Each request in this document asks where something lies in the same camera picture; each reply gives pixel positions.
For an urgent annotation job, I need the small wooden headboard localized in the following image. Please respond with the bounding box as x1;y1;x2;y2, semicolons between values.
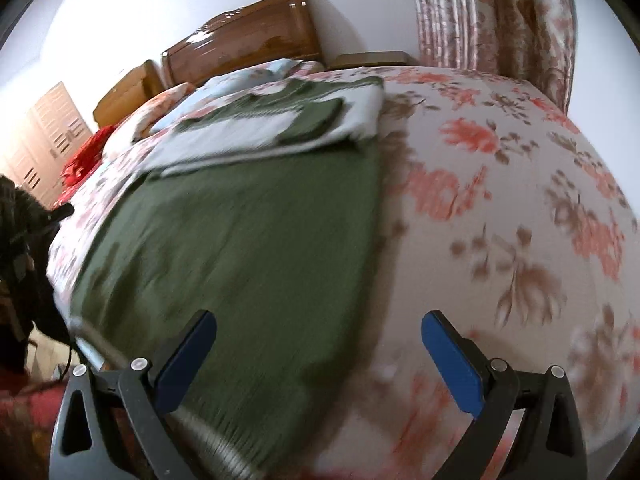
93;60;164;128

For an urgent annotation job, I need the wooden bedside table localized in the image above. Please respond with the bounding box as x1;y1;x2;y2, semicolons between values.
327;51;422;69

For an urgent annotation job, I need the green knit sweater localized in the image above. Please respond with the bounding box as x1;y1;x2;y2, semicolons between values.
70;75;387;480

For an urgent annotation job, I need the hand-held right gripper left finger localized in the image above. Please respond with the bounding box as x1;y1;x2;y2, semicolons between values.
49;310;217;480

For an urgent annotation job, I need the bed with floral sheet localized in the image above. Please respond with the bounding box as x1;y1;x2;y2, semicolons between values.
47;60;640;480

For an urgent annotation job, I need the red blanket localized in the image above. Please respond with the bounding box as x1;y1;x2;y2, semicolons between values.
60;126;117;191

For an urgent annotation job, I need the large wooden headboard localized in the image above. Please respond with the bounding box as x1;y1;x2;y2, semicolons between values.
161;0;322;88

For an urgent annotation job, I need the pink floral pillow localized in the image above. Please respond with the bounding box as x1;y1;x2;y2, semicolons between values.
132;82;197;142

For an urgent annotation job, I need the wooden wardrobe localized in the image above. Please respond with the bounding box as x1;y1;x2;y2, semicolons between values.
0;81;94;211

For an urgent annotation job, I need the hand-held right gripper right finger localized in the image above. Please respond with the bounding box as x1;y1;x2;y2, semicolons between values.
421;311;588;480

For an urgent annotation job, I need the light blue floral pillow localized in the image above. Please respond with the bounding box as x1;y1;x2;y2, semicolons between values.
150;58;307;133

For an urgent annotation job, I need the floral curtain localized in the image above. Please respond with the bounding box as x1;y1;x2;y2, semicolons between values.
410;0;579;113

